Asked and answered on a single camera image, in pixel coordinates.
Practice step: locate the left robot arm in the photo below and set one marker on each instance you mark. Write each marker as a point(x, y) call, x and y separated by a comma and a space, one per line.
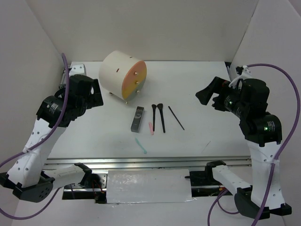
point(27, 178)

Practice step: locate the yellow drawer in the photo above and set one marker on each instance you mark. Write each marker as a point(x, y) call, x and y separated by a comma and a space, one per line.
point(126, 93)

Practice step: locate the grey bottom drawer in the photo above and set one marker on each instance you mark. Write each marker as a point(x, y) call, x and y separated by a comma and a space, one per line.
point(136, 91)

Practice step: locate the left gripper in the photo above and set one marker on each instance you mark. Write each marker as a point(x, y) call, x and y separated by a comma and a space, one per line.
point(95, 99)

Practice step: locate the black makeup box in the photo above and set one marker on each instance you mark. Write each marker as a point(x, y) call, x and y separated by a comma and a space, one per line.
point(137, 119)

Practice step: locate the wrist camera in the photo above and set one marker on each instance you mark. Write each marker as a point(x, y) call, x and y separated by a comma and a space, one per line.
point(79, 69)
point(243, 72)

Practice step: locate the small black makeup brush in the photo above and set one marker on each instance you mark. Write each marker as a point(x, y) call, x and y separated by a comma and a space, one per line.
point(154, 106)

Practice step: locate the teal razor stick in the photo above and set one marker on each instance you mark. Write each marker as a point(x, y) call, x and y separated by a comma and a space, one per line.
point(140, 145)

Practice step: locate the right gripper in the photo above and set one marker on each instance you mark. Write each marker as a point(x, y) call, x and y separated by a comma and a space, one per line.
point(218, 85)

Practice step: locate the pink top drawer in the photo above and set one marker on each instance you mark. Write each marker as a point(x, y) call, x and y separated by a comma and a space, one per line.
point(135, 75)

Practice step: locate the aluminium rail frame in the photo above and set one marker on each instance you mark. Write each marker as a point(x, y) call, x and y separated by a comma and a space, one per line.
point(147, 163)

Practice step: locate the thin black eyeliner brush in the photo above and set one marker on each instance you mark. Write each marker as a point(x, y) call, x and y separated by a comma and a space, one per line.
point(176, 117)

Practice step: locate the white round drawer cabinet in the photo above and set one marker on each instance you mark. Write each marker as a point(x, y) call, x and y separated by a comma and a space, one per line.
point(113, 69)

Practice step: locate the white foil sheet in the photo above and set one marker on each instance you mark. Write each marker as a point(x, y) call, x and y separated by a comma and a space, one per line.
point(148, 186)

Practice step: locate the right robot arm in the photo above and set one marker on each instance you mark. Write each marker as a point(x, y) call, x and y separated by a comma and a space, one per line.
point(247, 99)

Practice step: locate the large black makeup brush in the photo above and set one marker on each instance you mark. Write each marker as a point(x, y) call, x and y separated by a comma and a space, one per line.
point(160, 107)

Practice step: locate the pink razor stick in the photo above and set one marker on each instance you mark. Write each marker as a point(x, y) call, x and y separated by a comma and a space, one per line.
point(151, 128)

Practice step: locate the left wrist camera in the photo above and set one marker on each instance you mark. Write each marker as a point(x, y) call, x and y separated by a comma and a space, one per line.
point(79, 69)

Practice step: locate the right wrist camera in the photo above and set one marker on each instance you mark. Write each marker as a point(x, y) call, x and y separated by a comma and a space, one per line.
point(243, 72)

